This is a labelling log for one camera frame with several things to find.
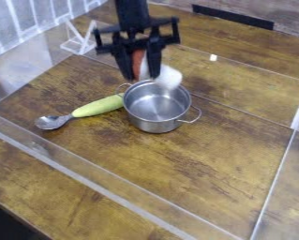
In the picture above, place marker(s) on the red and white plush mushroom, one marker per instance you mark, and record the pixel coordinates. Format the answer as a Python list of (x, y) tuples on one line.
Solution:
[(170, 77)]

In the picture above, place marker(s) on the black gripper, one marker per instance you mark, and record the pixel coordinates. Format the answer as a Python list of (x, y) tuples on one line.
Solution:
[(154, 38)]

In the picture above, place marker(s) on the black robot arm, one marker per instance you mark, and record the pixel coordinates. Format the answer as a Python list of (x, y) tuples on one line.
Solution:
[(132, 14)]

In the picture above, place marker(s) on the clear acrylic stand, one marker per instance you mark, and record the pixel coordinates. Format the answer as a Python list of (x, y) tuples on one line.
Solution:
[(78, 44)]

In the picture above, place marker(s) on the black baseboard strip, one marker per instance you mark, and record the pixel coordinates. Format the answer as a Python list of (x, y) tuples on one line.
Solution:
[(234, 17)]

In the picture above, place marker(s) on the spoon with yellow-green handle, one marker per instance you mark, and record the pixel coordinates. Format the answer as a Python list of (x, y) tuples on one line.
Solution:
[(103, 105)]

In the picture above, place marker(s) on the silver metal pot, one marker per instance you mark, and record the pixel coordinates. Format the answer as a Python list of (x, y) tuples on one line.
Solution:
[(156, 110)]

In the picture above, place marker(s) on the clear acrylic enclosure panel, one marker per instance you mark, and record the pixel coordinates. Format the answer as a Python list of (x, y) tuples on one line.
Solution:
[(146, 204)]

